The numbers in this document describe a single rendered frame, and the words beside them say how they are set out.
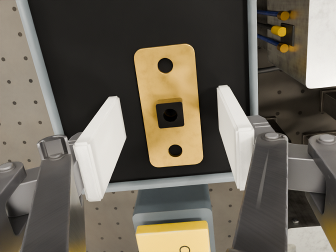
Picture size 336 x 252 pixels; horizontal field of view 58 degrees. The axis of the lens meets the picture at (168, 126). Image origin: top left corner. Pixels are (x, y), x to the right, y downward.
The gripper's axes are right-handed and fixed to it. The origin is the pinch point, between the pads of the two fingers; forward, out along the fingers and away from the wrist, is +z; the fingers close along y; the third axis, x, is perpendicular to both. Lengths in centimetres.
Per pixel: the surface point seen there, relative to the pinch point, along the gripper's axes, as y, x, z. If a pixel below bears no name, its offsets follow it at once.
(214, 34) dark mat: 3.2, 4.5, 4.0
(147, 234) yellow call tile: -3.1, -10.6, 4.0
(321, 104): 30, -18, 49
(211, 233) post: 2.2, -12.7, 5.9
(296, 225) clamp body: 12.8, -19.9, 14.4
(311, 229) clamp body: 14.4, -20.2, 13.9
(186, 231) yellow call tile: 0.1, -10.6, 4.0
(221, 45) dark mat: 3.6, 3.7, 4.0
